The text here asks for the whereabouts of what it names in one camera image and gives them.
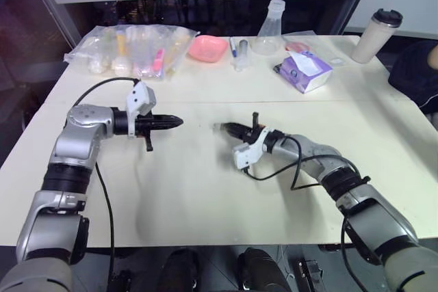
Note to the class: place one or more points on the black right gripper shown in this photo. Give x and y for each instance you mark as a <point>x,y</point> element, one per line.
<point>251,133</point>

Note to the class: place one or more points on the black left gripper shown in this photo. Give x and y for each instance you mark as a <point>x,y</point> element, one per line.
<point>147,124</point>

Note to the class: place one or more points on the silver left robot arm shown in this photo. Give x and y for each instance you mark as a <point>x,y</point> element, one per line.
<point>78,141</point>

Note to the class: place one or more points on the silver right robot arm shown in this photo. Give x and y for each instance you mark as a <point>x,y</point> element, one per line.
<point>376,210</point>

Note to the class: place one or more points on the pink small plastic item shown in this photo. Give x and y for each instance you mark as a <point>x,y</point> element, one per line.
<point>158,61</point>

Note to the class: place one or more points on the clear plastic syringe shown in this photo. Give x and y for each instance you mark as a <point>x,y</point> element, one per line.
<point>242,54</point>

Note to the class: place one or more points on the clear plastic bag of supplies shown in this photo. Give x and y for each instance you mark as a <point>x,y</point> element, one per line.
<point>137,49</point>

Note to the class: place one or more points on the blue and white pen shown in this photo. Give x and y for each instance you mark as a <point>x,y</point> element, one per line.
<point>233,47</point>

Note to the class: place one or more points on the pink plastic bowl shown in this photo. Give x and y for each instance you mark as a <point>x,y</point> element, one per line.
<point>207,49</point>

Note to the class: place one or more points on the purple tissue pack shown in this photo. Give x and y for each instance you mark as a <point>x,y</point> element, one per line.
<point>304,73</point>

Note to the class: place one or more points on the clear conical flask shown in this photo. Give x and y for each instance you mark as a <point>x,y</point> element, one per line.
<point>270,32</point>

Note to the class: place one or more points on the clear bag with pink item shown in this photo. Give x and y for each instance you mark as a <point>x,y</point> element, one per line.
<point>297,46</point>

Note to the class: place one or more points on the dark rounded shape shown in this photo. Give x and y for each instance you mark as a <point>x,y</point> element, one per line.
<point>179,271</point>
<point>261,271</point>

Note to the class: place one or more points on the black device under table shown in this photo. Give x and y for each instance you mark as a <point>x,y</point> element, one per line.
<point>119,281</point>
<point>309,275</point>

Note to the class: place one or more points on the beige tumbler with black lid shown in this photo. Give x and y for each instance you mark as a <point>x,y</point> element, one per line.
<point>371,39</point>

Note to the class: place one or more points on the person in dark clothes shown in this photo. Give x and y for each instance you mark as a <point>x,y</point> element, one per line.
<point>415,73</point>

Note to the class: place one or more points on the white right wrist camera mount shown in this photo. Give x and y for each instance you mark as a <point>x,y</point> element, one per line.
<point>248,153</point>

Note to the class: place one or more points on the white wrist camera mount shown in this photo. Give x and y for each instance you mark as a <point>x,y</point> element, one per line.
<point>248,153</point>
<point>142,95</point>

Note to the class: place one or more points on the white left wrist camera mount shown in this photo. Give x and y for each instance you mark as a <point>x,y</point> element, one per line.
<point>142,95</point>

